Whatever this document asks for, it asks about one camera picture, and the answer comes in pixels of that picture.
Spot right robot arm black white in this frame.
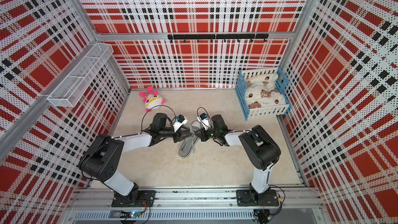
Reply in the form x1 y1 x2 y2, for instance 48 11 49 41
195 113 282 206

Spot blue white slatted crate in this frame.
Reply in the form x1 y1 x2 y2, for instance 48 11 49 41
235 67 292 120

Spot green circuit board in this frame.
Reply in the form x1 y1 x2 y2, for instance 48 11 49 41
120 211 143 219

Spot grey canvas sneaker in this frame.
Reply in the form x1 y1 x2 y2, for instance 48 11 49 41
178 120 202 158

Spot black hook rail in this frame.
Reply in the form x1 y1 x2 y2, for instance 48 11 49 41
167 33 269 41

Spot left camera black cable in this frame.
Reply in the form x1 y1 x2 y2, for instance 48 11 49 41
141 105 178 131

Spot white wire mesh basket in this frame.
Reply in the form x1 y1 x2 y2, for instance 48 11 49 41
47 43 113 107

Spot grey shoelace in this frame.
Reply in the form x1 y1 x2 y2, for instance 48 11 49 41
186 121 204 146

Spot white printed cloth bundle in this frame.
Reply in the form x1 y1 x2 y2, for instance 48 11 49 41
244 73 287 109

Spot right camera black cable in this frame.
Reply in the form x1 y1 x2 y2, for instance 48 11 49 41
196 107 210 122

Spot camera black cable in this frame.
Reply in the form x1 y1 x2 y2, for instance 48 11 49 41
141 105 178 131
196 107 210 122

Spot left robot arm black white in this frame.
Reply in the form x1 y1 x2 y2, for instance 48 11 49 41
78 113 194 206

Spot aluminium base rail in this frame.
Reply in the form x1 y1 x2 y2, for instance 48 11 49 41
62 185 329 224

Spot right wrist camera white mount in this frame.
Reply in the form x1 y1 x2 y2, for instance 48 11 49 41
197 113 211 130

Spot white pink plush toy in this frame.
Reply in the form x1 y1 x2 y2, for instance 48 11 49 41
140 86 165 113

